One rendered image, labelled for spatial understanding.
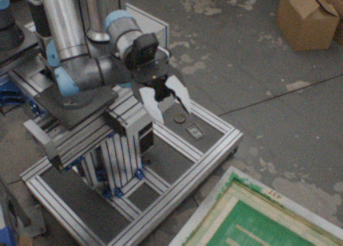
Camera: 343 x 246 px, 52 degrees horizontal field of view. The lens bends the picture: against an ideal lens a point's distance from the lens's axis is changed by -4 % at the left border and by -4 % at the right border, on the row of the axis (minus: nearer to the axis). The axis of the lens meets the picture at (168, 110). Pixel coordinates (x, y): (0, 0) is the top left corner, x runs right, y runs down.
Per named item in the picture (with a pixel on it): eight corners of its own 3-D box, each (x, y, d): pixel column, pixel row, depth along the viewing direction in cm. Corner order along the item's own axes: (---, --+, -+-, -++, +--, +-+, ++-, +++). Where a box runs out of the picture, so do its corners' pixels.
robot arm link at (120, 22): (133, 31, 94) (130, 3, 88) (148, 56, 87) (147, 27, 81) (104, 39, 92) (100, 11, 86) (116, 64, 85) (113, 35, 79)
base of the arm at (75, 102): (79, 74, 135) (74, 53, 128) (104, 93, 128) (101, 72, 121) (46, 95, 128) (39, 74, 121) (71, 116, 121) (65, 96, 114)
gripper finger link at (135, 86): (161, 106, 69) (153, 75, 74) (159, 100, 67) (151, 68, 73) (136, 112, 69) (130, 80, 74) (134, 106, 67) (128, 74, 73)
